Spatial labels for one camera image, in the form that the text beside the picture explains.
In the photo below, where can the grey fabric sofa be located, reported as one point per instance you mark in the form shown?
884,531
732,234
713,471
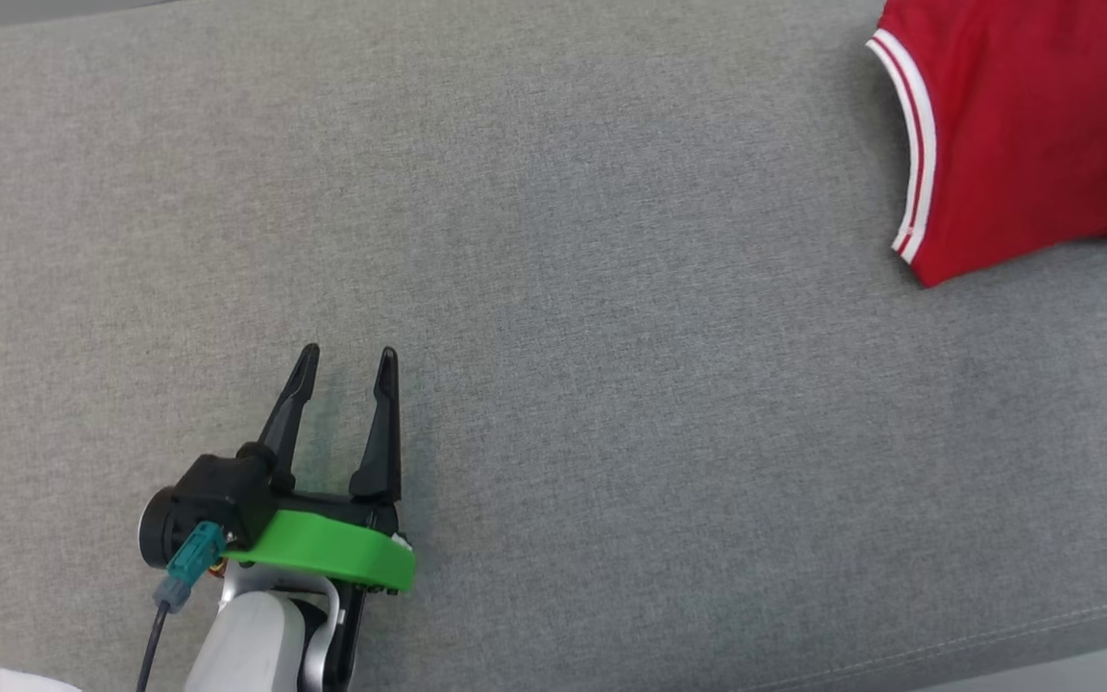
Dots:
563,288

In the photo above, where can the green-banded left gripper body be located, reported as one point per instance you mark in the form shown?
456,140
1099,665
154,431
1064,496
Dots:
323,553

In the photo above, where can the red and white polo shirt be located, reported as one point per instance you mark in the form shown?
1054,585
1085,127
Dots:
1044,125

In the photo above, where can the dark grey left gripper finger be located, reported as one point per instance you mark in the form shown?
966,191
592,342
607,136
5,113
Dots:
381,432
289,413

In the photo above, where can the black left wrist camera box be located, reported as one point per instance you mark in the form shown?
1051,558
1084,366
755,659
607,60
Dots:
222,495

